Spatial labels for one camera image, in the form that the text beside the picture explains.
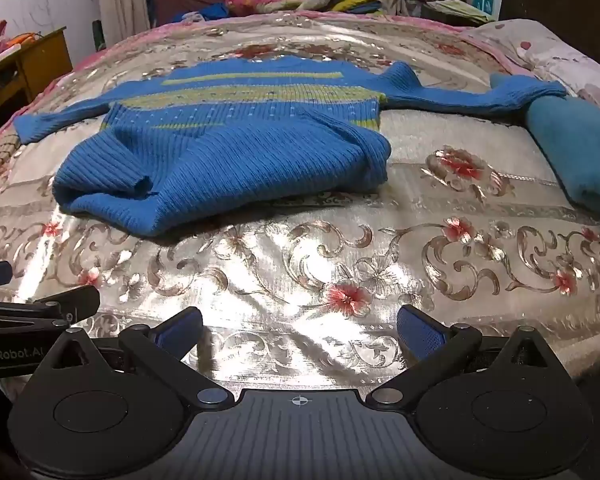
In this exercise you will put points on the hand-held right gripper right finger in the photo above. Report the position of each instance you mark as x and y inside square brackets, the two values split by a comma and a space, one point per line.
[421, 334]

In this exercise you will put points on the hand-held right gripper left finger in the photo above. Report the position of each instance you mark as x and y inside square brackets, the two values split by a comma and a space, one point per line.
[179, 334]

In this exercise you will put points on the blue knit sweater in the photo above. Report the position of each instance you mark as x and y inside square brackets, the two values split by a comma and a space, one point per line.
[240, 160]

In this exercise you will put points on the wooden desk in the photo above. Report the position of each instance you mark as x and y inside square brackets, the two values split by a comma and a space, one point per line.
[40, 67]

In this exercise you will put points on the orange toy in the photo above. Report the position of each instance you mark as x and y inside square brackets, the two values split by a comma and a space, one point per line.
[22, 40]

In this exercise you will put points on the teal folded cloth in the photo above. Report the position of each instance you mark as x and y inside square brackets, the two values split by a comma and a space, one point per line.
[580, 150]

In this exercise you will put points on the white floral pillow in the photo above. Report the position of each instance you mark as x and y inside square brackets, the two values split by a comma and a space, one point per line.
[555, 55]

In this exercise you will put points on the blue crumpled cloth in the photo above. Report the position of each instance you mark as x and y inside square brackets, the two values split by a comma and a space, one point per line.
[207, 12]

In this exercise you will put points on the stack of papers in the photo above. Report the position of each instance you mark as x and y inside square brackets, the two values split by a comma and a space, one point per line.
[462, 10]

